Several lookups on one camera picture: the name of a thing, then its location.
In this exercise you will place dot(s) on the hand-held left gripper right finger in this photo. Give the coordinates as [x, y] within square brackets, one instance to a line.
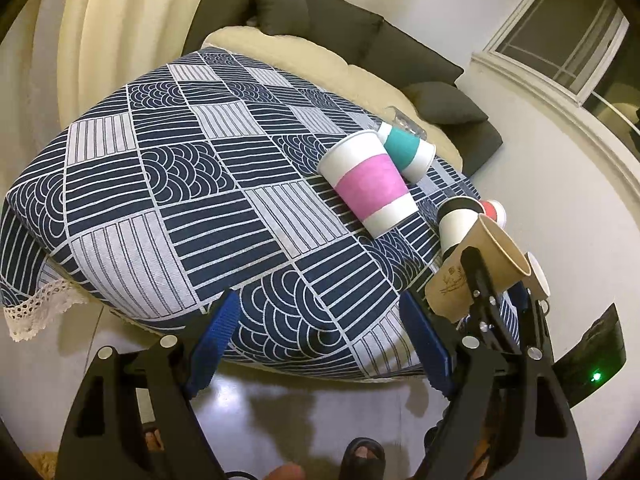
[431, 347]

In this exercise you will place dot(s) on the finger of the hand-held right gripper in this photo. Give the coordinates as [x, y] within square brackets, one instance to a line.
[531, 320]
[481, 305]

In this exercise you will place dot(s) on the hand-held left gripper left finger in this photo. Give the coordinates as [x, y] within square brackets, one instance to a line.
[216, 340]

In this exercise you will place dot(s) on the brown paper cup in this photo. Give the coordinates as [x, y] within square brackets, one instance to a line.
[492, 250]

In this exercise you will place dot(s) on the plain white cup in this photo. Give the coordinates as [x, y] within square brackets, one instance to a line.
[539, 275]

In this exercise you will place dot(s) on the black and white cup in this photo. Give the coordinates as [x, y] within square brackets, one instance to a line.
[457, 227]

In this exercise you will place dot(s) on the red and white cup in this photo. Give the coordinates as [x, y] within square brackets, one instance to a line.
[494, 210]

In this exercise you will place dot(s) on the white cup with pink band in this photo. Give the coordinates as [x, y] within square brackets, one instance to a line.
[370, 185]

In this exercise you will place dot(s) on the white cup with teal band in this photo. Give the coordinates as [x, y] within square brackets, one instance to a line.
[405, 147]

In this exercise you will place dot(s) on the clear plastic cup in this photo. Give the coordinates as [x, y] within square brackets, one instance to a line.
[407, 121]

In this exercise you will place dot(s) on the person's foot in black sandal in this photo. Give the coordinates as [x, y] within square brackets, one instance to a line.
[365, 455]
[151, 440]

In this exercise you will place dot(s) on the navy patterned tablecloth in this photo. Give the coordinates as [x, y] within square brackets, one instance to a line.
[175, 200]

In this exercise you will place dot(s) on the small dark grey cushion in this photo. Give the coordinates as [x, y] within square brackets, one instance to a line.
[445, 102]

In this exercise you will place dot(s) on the beige shaggy rug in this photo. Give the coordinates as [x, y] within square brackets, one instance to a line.
[37, 466]

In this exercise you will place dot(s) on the dark grey sofa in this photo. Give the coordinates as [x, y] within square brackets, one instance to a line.
[400, 52]

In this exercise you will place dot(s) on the white framed window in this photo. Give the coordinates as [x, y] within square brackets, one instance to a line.
[560, 25]

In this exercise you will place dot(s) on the cream blanket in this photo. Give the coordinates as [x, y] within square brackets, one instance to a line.
[300, 57]

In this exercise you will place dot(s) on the cream curtain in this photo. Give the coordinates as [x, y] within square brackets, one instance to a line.
[115, 35]

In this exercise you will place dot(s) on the large dark grey cushion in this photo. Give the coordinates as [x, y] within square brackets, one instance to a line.
[320, 10]

